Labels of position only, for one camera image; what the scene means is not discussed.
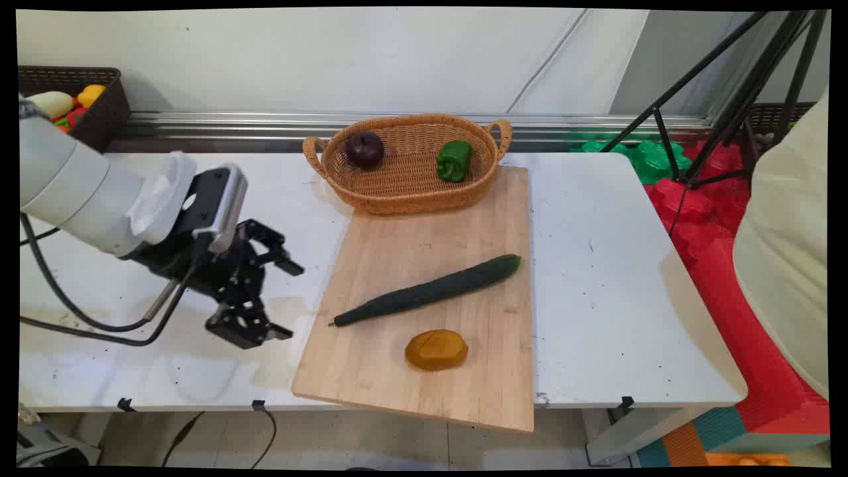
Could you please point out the black table edge clip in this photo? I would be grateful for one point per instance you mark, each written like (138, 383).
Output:
(125, 405)
(258, 405)
(627, 401)

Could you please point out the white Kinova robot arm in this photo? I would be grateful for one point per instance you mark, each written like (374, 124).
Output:
(73, 179)

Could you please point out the green toy bell pepper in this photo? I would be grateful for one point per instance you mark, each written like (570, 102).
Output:
(454, 161)

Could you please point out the dark woven basket behind tripod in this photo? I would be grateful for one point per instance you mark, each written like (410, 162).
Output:
(772, 116)

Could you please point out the white table leg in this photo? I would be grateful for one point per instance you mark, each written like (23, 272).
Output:
(629, 437)

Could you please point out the yellow-brown toy potato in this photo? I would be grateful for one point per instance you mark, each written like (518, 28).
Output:
(436, 350)

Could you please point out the teal and orange foam mat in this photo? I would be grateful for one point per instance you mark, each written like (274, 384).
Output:
(715, 437)

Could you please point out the green foam mat piece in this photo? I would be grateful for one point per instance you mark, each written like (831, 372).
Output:
(652, 162)

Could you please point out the person in cream clothing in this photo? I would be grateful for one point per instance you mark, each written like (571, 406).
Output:
(788, 265)

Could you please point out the red toy vegetable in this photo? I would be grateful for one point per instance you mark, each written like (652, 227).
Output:
(76, 116)

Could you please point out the orange-yellow toy vegetable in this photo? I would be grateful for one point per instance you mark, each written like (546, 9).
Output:
(91, 95)

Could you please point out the wooden cutting board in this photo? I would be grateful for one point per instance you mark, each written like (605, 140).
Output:
(411, 384)

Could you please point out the dark brown woven storage basket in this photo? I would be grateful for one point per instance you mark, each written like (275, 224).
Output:
(106, 116)

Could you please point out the white toy vegetable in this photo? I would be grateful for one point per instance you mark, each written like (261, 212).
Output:
(50, 104)

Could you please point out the dark purple toy onion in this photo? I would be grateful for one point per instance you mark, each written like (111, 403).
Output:
(364, 150)

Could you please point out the red foam floor mat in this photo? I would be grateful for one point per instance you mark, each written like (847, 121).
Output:
(722, 291)

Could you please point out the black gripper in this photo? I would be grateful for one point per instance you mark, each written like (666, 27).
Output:
(209, 273)

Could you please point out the black camera tripod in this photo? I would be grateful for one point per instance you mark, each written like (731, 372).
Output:
(755, 86)

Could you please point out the silver black wrist camera box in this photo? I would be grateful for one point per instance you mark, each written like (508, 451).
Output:
(224, 199)

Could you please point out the aluminium wall rail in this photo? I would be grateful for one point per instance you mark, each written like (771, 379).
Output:
(397, 126)

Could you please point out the dark green toy cucumber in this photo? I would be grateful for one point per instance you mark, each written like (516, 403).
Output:
(430, 290)

